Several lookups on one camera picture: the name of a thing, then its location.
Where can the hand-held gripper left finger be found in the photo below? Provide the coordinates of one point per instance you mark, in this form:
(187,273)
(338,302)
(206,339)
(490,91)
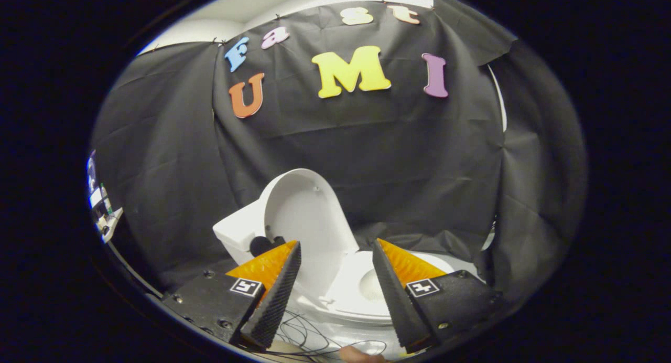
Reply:
(275,305)

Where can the black backdrop cloth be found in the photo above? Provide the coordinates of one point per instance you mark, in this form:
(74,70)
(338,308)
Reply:
(393,158)

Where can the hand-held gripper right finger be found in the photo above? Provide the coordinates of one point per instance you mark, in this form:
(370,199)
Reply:
(396,305)

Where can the white toilet seat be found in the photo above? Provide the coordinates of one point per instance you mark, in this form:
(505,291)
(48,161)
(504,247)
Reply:
(351,279)

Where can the white ceramic toilet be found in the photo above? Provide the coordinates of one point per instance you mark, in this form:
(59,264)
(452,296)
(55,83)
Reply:
(236,232)

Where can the small black object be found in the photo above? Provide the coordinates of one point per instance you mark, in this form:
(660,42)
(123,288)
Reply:
(259,245)

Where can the cluttered white shelf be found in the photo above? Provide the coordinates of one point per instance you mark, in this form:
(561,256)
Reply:
(102,211)

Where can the white toilet lid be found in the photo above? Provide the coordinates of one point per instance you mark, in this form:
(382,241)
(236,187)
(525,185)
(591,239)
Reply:
(304,211)

